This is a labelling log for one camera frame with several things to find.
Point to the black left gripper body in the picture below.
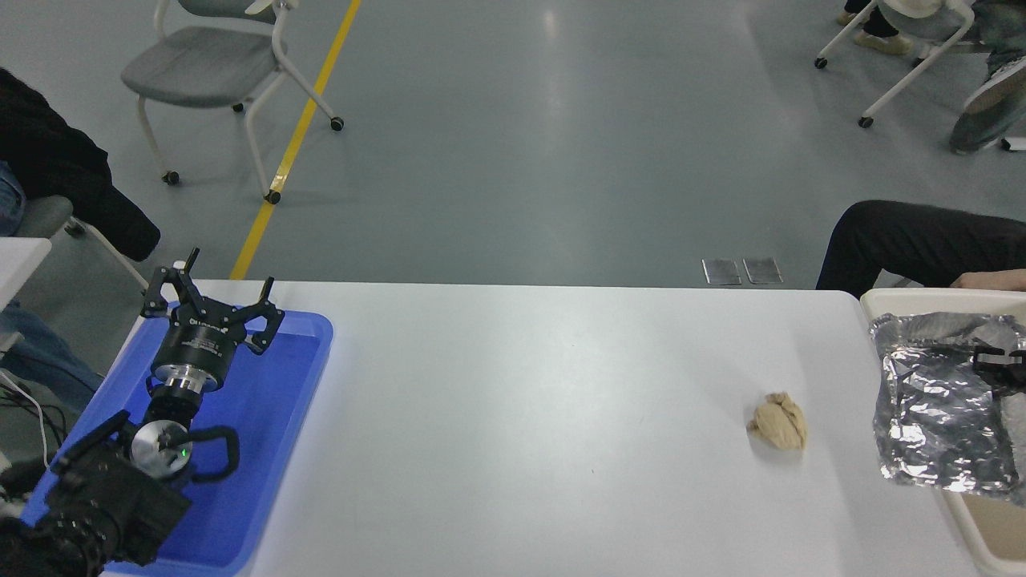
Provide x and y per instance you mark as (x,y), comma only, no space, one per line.
(198,346)

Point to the silver foil plate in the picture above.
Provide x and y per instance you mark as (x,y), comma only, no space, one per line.
(930,401)

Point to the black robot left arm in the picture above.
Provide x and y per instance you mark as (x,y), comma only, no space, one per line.
(104,505)

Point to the person's hand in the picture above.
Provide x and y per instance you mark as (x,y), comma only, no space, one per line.
(994,280)

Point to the blue plastic tray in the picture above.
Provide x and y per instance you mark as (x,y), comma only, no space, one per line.
(264,417)

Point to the small white table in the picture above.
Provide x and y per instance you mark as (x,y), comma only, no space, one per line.
(20,264)

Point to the grey seat chair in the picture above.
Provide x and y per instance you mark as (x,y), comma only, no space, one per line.
(40,215)

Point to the large pale plastic bin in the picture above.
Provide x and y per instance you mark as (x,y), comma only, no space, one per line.
(1006,529)

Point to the person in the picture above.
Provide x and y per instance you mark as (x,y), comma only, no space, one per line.
(990,104)
(48,160)
(906,240)
(882,42)

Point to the crumpled tan paper ball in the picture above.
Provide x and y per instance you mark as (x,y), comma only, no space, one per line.
(779,423)

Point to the grey chair with white frame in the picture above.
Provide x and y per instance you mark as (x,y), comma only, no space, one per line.
(200,68)

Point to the white frame wheeled chair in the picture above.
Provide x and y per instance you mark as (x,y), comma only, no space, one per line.
(914,72)

